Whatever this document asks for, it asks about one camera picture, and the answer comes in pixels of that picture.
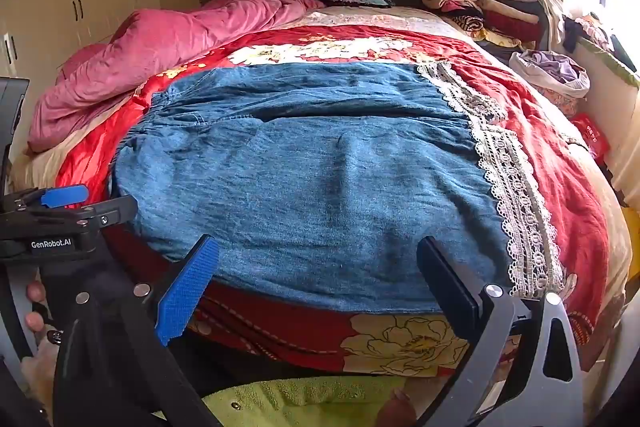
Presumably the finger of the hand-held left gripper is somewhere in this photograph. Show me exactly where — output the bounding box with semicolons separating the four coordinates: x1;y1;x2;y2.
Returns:
15;184;90;210
75;194;139;229

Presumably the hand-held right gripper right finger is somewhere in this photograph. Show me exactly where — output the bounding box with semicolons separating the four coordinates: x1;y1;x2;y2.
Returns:
416;236;585;427

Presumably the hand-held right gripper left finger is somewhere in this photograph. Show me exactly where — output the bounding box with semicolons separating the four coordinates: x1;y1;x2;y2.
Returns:
52;234;221;427

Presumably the blue denim pants lace trim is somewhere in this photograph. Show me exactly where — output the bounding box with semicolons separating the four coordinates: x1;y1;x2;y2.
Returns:
111;62;567;314

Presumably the person's left hand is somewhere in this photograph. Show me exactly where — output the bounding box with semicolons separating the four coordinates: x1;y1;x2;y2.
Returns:
21;281;57;403

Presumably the lime green clothing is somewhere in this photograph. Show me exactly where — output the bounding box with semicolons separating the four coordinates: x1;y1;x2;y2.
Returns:
200;374;467;427

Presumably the pink duvet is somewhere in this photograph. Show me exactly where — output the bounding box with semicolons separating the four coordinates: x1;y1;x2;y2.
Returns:
27;0;327;154

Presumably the red floral blanket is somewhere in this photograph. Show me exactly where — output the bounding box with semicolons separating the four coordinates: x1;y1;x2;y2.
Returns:
55;24;627;378

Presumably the red packet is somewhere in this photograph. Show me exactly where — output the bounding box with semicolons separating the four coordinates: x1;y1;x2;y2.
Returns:
570;113;612;166

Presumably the white bag of clothes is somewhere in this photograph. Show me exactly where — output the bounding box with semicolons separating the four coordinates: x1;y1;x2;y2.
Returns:
509;49;592;100

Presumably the pile of folded clothes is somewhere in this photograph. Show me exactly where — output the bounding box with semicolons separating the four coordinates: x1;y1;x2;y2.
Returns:
420;0;551;51

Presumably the dark clothes heap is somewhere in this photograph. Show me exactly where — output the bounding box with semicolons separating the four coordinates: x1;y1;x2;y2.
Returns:
562;12;638;72

